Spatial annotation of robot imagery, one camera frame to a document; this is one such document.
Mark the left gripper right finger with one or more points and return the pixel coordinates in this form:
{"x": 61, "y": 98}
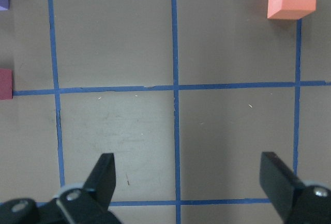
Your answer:
{"x": 294, "y": 200}

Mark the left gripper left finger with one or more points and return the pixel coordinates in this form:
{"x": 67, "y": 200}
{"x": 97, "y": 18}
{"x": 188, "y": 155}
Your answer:
{"x": 89, "y": 203}

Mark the pink foam block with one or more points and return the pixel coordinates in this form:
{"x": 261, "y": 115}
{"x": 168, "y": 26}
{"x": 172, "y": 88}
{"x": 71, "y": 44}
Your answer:
{"x": 6, "y": 84}

